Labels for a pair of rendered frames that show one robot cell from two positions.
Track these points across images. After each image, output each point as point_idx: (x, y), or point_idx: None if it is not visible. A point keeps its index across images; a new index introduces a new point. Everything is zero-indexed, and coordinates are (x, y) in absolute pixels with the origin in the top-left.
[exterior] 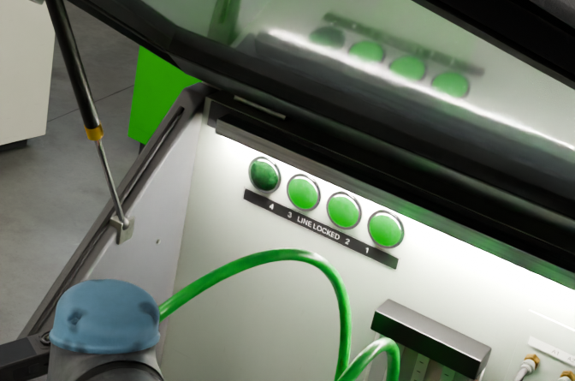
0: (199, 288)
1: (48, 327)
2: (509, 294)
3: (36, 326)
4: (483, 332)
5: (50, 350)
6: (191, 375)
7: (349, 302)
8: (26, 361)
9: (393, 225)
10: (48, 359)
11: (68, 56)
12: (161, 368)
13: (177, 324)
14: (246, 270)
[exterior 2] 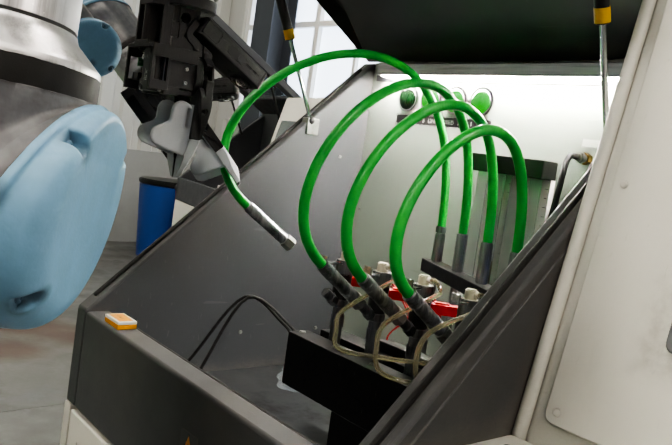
0: (321, 56)
1: (250, 168)
2: (566, 114)
3: (243, 167)
4: (551, 153)
5: None
6: None
7: (444, 125)
8: None
9: (484, 94)
10: (216, 82)
11: None
12: None
13: (356, 236)
14: (398, 175)
